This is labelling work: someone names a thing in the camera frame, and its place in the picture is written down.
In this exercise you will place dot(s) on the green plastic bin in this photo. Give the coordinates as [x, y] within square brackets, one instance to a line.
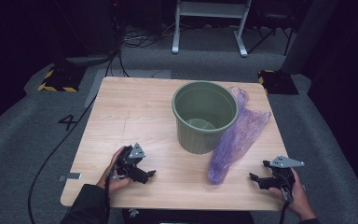
[199, 140]

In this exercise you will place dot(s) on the person's black clothing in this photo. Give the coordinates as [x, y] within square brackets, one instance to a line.
[186, 216]

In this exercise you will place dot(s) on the purple plastic bag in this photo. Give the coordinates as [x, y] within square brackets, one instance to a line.
[236, 140]

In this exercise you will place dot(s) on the black yellow striped base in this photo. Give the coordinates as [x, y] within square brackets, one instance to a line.
[278, 82]
[60, 81]

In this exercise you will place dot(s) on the white metal desk frame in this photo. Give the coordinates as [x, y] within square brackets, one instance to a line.
[211, 9]

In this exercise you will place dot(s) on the grey tape strip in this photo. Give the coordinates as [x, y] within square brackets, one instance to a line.
[70, 176]

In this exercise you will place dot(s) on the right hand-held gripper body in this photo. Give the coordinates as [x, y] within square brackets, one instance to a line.
[284, 162]

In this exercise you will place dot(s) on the black tripod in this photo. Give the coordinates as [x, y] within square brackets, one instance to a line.
[270, 35]

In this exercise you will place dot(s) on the person's left hand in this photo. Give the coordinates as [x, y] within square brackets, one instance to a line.
[118, 184]

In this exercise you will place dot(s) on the person's right hand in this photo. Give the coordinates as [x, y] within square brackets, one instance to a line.
[300, 199]

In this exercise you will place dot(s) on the grey column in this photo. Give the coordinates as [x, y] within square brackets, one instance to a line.
[307, 37]

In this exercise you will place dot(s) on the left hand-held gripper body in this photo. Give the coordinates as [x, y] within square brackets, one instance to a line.
[136, 151]

